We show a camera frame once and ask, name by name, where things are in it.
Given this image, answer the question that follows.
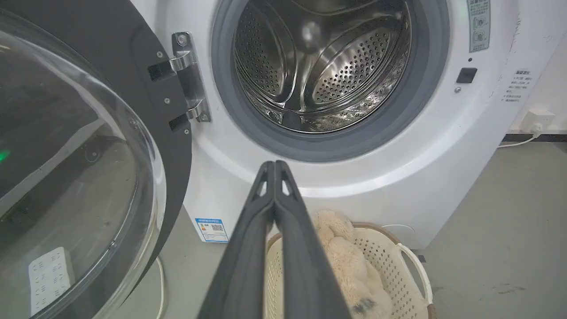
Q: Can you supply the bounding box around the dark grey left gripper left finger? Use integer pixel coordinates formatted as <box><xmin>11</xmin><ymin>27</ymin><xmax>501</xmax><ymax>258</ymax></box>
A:
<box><xmin>198</xmin><ymin>160</ymin><xmax>276</xmax><ymax>319</ymax></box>

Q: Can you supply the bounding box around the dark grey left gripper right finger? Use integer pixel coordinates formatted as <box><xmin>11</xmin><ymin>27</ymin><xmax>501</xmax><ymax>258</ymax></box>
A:
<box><xmin>275</xmin><ymin>160</ymin><xmax>351</xmax><ymax>319</ymax></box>

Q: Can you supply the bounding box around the white front-load washing machine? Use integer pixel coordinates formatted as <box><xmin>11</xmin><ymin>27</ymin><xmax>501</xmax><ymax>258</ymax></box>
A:
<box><xmin>131</xmin><ymin>0</ymin><xmax>567</xmax><ymax>250</ymax></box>

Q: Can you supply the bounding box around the washing machine door with glass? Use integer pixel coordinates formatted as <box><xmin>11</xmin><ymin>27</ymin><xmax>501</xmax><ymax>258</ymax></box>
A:
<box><xmin>0</xmin><ymin>0</ymin><xmax>193</xmax><ymax>319</ymax></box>

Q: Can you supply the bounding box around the cream plush toy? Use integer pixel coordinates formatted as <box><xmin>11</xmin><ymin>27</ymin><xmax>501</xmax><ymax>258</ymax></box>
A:
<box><xmin>313</xmin><ymin>210</ymin><xmax>393</xmax><ymax>319</ymax></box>

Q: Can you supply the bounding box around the cream perforated laundry basket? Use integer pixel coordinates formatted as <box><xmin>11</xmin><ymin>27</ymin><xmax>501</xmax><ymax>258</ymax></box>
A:
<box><xmin>264</xmin><ymin>222</ymin><xmax>437</xmax><ymax>319</ymax></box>

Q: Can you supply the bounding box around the white power strip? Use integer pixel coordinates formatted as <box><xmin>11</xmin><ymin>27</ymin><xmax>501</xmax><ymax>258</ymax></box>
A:
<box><xmin>28</xmin><ymin>247</ymin><xmax>76</xmax><ymax>316</ymax></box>

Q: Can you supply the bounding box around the chrome door hinge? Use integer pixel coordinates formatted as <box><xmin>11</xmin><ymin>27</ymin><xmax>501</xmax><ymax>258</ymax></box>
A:
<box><xmin>170</xmin><ymin>32</ymin><xmax>211</xmax><ymax>123</ymax></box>

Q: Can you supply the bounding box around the white thin floor cable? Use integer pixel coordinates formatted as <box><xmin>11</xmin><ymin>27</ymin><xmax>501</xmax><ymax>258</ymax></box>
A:
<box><xmin>154</xmin><ymin>256</ymin><xmax>166</xmax><ymax>319</ymax></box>

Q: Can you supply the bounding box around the white power cable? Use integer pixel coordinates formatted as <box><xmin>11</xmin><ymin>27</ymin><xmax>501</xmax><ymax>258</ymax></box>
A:
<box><xmin>498</xmin><ymin>131</ymin><xmax>542</xmax><ymax>148</ymax></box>

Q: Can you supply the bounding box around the white wall socket with plug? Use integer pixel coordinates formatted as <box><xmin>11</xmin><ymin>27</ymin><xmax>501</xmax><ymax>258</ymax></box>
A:
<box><xmin>521</xmin><ymin>108</ymin><xmax>556</xmax><ymax>135</ymax></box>

